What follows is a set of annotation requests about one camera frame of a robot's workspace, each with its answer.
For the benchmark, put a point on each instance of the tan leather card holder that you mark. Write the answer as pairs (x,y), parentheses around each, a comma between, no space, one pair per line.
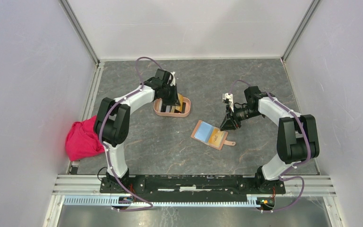
(226,142)

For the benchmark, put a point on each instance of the red crumpled cloth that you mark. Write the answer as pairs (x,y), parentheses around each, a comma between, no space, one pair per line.
(82,141)

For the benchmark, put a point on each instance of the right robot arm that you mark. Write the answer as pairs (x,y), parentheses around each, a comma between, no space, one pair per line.
(297,136)

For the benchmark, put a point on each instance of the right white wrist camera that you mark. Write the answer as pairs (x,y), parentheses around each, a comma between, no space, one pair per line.
(228,99)

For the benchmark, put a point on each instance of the blue credit card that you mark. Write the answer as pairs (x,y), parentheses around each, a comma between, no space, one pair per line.
(204,132)

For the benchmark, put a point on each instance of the pink oval tray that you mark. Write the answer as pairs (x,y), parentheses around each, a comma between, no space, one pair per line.
(186,104)

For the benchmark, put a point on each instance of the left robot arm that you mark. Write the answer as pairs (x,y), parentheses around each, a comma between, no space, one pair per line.
(112,121)

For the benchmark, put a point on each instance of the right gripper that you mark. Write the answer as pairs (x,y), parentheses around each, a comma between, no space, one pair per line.
(228,124)

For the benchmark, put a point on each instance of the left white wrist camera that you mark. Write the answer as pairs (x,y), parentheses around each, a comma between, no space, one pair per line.
(172,79)

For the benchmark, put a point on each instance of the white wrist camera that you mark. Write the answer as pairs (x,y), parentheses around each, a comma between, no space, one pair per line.
(228,99)
(172,79)

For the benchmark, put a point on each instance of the orange credit card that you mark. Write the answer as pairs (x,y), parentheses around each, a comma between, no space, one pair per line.
(217,138)

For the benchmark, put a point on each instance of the white toothed cable duct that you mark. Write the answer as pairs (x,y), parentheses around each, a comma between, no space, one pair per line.
(118,201)

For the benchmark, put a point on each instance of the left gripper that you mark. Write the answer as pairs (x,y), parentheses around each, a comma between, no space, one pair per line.
(174,101)

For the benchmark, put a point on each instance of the gold credit card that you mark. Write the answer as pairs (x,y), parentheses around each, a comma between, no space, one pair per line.
(179,106)

